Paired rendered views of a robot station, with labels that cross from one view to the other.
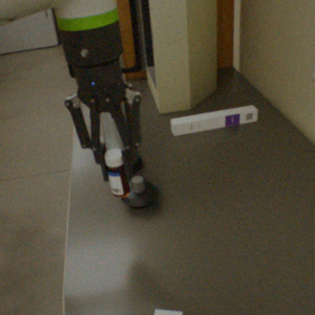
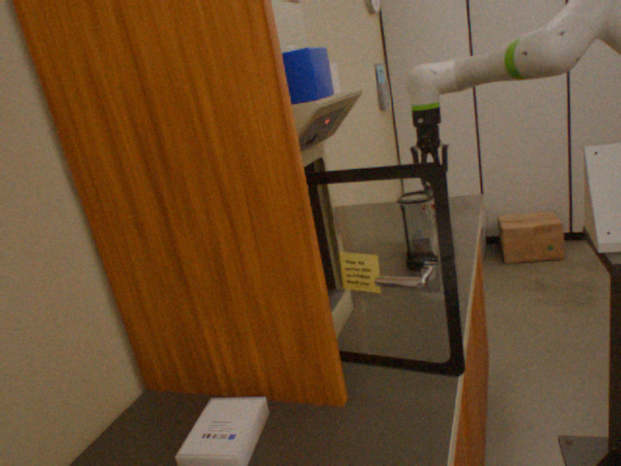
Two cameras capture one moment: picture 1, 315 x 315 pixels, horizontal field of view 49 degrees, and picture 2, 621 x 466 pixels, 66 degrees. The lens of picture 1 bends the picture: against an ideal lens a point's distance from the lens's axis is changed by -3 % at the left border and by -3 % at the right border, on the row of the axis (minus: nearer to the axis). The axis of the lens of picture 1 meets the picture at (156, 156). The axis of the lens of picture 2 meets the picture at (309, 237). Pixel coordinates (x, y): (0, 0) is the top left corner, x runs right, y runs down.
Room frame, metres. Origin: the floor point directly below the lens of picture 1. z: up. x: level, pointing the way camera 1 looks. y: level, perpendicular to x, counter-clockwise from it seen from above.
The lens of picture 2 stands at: (2.18, 0.50, 1.55)
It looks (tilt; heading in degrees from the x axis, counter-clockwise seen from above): 18 degrees down; 210
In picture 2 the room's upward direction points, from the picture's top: 11 degrees counter-clockwise
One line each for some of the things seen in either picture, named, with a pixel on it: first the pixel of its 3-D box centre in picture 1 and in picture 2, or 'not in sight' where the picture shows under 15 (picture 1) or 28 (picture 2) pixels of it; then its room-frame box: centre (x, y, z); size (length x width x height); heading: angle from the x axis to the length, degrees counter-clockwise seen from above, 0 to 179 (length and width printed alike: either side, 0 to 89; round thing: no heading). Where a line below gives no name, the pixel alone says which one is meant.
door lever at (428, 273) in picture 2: not in sight; (405, 278); (1.46, 0.25, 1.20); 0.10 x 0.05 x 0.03; 88
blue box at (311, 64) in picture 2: not in sight; (298, 77); (1.35, 0.06, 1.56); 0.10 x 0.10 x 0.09; 6
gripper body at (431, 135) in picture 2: (100, 85); (428, 140); (0.55, 0.08, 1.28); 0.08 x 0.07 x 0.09; 82
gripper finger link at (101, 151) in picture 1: (104, 162); not in sight; (0.56, 0.10, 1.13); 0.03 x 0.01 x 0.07; 172
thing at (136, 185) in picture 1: (138, 190); not in sight; (0.66, 0.05, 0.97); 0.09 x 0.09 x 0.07
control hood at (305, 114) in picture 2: not in sight; (321, 121); (1.26, 0.05, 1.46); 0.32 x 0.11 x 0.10; 6
